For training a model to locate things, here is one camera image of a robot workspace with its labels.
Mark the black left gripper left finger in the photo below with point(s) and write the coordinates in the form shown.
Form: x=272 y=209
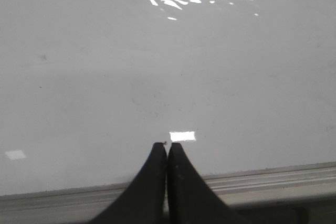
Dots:
x=142 y=201

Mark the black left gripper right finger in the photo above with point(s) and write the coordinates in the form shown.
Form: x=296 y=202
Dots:
x=190 y=199

